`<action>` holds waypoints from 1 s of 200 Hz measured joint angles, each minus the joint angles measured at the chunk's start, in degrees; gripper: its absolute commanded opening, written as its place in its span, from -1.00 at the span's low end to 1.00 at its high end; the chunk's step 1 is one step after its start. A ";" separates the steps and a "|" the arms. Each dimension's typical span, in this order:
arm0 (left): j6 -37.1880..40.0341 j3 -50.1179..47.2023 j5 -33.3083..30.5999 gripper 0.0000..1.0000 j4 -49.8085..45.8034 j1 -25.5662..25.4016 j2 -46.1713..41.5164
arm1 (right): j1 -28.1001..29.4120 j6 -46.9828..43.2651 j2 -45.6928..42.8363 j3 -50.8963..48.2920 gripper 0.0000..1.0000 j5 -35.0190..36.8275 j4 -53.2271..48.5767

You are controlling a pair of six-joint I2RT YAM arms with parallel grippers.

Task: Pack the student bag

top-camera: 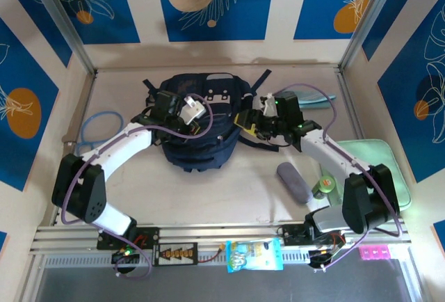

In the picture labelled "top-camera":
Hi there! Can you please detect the navy blue backpack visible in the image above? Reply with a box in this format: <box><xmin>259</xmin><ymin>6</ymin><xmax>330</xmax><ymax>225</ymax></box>
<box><xmin>142</xmin><ymin>68</ymin><xmax>279</xmax><ymax>173</ymax></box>

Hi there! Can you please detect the light blue pencil pouch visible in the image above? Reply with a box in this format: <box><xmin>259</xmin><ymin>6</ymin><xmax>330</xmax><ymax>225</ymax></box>
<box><xmin>277</xmin><ymin>88</ymin><xmax>337</xmax><ymax>110</ymax></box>

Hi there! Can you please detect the grey glasses case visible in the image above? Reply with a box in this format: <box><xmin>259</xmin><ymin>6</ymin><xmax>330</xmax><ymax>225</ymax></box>
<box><xmin>276</xmin><ymin>161</ymin><xmax>312</xmax><ymax>205</ymax></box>

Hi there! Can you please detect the green bottle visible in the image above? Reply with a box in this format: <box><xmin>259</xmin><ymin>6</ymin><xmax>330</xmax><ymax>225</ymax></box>
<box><xmin>311</xmin><ymin>175</ymin><xmax>337</xmax><ymax>199</ymax></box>

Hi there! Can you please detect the mint green zip pouch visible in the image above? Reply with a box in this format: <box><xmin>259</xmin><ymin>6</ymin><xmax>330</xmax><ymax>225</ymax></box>
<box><xmin>319</xmin><ymin>138</ymin><xmax>413</xmax><ymax>212</ymax></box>

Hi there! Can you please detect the black power distribution board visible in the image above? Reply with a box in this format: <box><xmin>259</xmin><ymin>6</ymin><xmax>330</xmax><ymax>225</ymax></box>
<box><xmin>152</xmin><ymin>241</ymin><xmax>199</xmax><ymax>267</ymax></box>

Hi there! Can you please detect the blue snack package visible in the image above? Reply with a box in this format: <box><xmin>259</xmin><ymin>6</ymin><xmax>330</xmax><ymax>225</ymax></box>
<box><xmin>225</xmin><ymin>237</ymin><xmax>284</xmax><ymax>274</ymax></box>

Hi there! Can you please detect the grey metal sheet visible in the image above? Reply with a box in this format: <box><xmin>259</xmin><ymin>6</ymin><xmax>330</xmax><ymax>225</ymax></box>
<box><xmin>33</xmin><ymin>266</ymin><xmax>423</xmax><ymax>302</ymax></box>

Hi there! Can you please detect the pink pill box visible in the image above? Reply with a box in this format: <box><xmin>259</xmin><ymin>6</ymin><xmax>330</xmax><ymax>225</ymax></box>
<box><xmin>359</xmin><ymin>245</ymin><xmax>391</xmax><ymax>260</ymax></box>

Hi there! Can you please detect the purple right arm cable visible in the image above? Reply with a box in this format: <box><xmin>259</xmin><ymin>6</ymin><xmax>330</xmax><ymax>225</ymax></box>
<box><xmin>277</xmin><ymin>83</ymin><xmax>404</xmax><ymax>271</ymax></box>

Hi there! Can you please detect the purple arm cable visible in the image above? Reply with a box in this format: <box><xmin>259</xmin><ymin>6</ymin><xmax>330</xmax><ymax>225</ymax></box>
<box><xmin>277</xmin><ymin>83</ymin><xmax>404</xmax><ymax>271</ymax></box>
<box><xmin>60</xmin><ymin>93</ymin><xmax>215</xmax><ymax>280</ymax></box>

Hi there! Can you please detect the right aluminium side rail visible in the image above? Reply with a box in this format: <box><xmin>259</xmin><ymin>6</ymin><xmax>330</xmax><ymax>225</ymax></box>
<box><xmin>335</xmin><ymin>67</ymin><xmax>366</xmax><ymax>141</ymax></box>

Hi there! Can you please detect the aluminium side rail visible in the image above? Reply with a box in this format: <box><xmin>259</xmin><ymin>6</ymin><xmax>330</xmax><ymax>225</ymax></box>
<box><xmin>51</xmin><ymin>71</ymin><xmax>99</xmax><ymax>227</ymax></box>
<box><xmin>335</xmin><ymin>67</ymin><xmax>366</xmax><ymax>141</ymax></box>

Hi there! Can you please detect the light blue cable loop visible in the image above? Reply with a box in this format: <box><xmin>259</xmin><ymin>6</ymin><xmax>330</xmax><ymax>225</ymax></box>
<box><xmin>75</xmin><ymin>110</ymin><xmax>124</xmax><ymax>155</ymax></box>

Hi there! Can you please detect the left aluminium side rail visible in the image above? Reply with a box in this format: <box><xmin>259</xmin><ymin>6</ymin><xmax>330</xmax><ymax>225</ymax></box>
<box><xmin>51</xmin><ymin>71</ymin><xmax>99</xmax><ymax>227</ymax></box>

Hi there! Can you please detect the aluminium table edge rail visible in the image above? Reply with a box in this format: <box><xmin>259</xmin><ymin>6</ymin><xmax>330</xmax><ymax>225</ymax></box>
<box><xmin>29</xmin><ymin>223</ymin><xmax>414</xmax><ymax>257</ymax></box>

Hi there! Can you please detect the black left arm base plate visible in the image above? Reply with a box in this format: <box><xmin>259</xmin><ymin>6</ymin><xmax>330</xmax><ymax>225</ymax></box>
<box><xmin>96</xmin><ymin>227</ymin><xmax>161</xmax><ymax>251</ymax></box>

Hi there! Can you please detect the red wire yellow connector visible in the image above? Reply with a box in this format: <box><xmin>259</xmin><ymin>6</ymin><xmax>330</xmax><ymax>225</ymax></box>
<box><xmin>197</xmin><ymin>244</ymin><xmax>227</xmax><ymax>264</ymax></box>

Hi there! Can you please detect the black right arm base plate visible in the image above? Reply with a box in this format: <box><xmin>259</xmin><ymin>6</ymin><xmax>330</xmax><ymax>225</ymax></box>
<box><xmin>281</xmin><ymin>223</ymin><xmax>347</xmax><ymax>247</ymax></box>

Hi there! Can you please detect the right aluminium frame post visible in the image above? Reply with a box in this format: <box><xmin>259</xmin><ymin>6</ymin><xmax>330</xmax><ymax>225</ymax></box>
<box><xmin>339</xmin><ymin>0</ymin><xmax>401</xmax><ymax>70</ymax></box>

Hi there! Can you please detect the aluminium frame post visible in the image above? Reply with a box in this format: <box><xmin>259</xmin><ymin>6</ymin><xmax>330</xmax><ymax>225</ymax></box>
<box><xmin>26</xmin><ymin>0</ymin><xmax>97</xmax><ymax>75</ymax></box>
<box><xmin>339</xmin><ymin>0</ymin><xmax>401</xmax><ymax>70</ymax></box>

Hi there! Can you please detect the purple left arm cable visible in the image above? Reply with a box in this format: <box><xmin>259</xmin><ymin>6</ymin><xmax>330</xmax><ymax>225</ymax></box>
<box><xmin>60</xmin><ymin>93</ymin><xmax>215</xmax><ymax>280</ymax></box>

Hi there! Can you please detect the left aluminium frame post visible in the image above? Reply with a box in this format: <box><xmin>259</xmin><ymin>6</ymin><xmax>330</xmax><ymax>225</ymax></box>
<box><xmin>26</xmin><ymin>0</ymin><xmax>97</xmax><ymax>75</ymax></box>

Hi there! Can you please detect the slotted grey cable duct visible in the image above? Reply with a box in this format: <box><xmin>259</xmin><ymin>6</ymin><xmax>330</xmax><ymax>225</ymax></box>
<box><xmin>43</xmin><ymin>248</ymin><xmax>413</xmax><ymax>269</ymax></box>

